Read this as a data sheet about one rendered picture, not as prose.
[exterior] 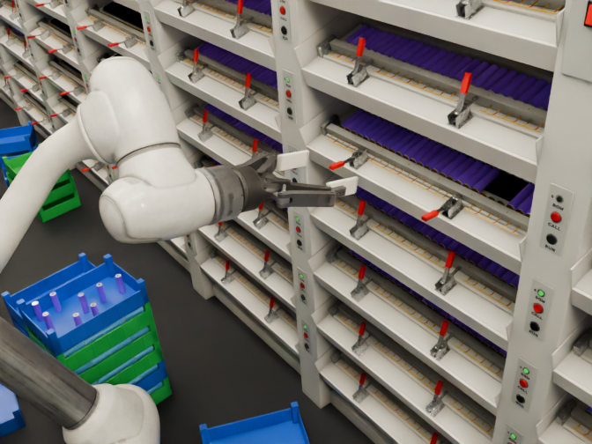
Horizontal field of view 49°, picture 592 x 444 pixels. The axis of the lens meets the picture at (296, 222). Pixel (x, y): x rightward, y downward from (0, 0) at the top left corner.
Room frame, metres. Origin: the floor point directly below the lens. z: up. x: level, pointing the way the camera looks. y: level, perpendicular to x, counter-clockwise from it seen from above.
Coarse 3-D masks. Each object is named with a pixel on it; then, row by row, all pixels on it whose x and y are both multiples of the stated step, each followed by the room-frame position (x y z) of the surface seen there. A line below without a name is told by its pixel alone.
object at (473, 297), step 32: (320, 224) 1.35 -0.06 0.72; (352, 224) 1.30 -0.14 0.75; (384, 224) 1.26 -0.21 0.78; (416, 224) 1.22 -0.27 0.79; (384, 256) 1.17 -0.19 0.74; (416, 256) 1.14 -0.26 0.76; (448, 256) 1.05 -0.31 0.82; (480, 256) 1.08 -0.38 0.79; (416, 288) 1.09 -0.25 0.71; (448, 288) 1.04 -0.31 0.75; (480, 288) 1.02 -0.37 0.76; (512, 288) 0.98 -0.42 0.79; (480, 320) 0.95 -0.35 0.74; (512, 320) 0.89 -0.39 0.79
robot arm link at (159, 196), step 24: (168, 144) 0.88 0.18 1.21; (120, 168) 0.86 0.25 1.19; (144, 168) 0.83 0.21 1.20; (168, 168) 0.84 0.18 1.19; (192, 168) 0.87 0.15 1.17; (120, 192) 0.80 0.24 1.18; (144, 192) 0.80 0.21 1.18; (168, 192) 0.81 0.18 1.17; (192, 192) 0.83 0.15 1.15; (120, 216) 0.77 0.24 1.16; (144, 216) 0.78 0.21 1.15; (168, 216) 0.79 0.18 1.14; (192, 216) 0.81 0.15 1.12; (120, 240) 0.78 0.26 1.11; (144, 240) 0.79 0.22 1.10
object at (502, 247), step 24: (312, 120) 1.39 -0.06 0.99; (336, 120) 1.41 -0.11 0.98; (312, 144) 1.38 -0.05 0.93; (336, 144) 1.35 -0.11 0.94; (360, 168) 1.24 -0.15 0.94; (384, 192) 1.17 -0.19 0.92; (408, 192) 1.13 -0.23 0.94; (456, 216) 1.03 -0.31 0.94; (480, 240) 0.96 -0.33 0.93; (504, 240) 0.94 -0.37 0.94; (504, 264) 0.93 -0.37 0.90
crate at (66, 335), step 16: (96, 272) 1.60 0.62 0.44; (112, 272) 1.61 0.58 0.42; (64, 288) 1.53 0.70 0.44; (80, 288) 1.56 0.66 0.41; (96, 288) 1.56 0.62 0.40; (112, 288) 1.56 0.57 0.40; (128, 288) 1.55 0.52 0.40; (144, 288) 1.48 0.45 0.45; (48, 304) 1.49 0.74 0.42; (64, 304) 1.50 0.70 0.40; (80, 304) 1.49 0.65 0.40; (112, 304) 1.48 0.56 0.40; (128, 304) 1.44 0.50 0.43; (32, 320) 1.43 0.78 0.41; (64, 320) 1.43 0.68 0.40; (96, 320) 1.38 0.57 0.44; (112, 320) 1.40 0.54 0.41; (48, 336) 1.29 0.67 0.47; (64, 336) 1.31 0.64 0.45; (80, 336) 1.34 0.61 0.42
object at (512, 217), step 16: (336, 128) 1.37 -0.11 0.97; (352, 144) 1.32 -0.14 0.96; (368, 144) 1.28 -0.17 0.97; (384, 160) 1.24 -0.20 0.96; (400, 160) 1.20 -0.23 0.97; (400, 176) 1.17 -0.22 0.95; (416, 176) 1.16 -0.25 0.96; (432, 176) 1.13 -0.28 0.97; (432, 192) 1.10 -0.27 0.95; (448, 192) 1.09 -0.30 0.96; (464, 192) 1.06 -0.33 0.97; (464, 208) 1.04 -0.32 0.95; (480, 208) 1.03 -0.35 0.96; (496, 208) 1.00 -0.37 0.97; (512, 224) 0.97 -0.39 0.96; (528, 224) 0.94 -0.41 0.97
